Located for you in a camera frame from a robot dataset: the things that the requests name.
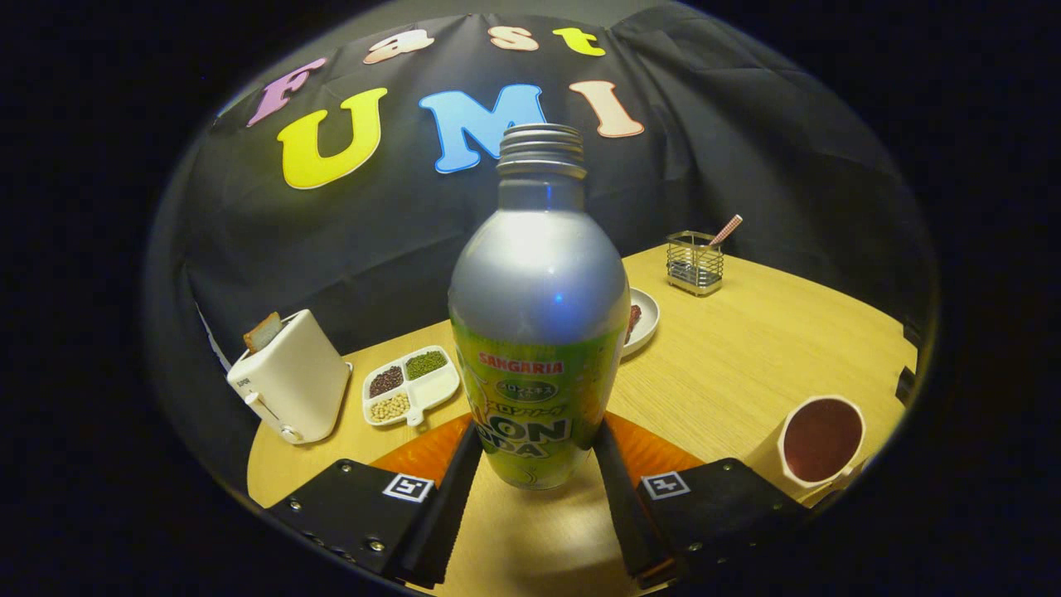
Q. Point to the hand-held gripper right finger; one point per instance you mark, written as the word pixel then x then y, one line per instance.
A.
pixel 622 514

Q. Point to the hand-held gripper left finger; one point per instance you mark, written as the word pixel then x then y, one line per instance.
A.
pixel 452 506

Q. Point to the silver green juice bottle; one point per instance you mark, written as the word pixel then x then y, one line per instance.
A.
pixel 539 290

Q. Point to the white divided dish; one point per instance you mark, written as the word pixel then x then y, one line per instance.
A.
pixel 435 394

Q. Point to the pale yellow beans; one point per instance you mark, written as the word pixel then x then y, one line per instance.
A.
pixel 390 407

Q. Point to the dark red beans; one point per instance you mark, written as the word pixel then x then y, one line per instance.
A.
pixel 386 381

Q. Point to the green beans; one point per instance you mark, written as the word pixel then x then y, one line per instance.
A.
pixel 425 365

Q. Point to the wooden table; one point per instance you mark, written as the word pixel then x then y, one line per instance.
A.
pixel 729 373

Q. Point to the white toaster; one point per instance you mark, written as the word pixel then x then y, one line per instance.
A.
pixel 298 390

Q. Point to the reddish brown sausage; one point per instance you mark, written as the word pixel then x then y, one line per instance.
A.
pixel 634 322

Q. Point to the white round plate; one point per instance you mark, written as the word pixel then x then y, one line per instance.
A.
pixel 649 319

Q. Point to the toasted bread slice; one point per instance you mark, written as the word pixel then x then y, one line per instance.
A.
pixel 263 333

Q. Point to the pink striped straw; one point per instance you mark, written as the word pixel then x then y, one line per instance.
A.
pixel 726 230

